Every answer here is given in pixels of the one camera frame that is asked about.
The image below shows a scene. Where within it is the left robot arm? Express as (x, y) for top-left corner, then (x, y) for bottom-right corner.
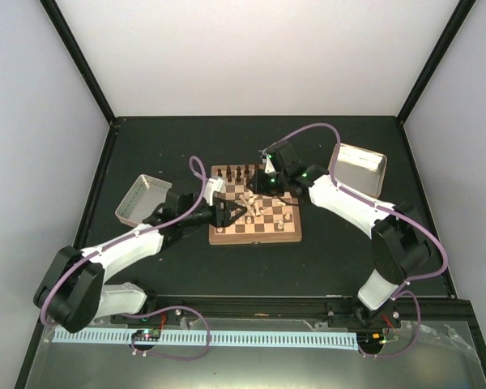
(33, 178), (247, 333)

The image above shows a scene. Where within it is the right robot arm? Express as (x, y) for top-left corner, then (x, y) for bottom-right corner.
(247, 163), (433, 327)

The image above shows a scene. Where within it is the pile of white chess pieces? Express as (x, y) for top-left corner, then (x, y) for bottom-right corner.
(216, 193), (295, 234)

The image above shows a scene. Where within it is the row of dark chess pieces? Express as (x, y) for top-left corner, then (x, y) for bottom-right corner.
(211, 164), (256, 184)

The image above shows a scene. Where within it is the wooden chess board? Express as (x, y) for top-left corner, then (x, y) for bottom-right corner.
(209, 164), (302, 246)

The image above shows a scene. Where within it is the small circuit board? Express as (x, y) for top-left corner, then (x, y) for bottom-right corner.
(131, 329), (160, 342)

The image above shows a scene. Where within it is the gold metal tin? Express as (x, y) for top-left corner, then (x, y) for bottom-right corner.
(328, 143), (387, 199)

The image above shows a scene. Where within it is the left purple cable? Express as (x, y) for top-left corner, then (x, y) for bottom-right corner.
(39, 156), (211, 327)

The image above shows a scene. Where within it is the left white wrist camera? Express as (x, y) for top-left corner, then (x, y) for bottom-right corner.
(206, 176), (225, 196)

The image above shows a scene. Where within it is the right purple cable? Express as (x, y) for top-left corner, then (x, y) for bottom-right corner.
(283, 122), (449, 360)

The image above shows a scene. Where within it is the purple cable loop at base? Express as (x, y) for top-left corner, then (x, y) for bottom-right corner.
(129, 303), (215, 361)

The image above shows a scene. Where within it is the white slotted cable duct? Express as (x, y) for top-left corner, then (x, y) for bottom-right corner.
(52, 327), (359, 351)

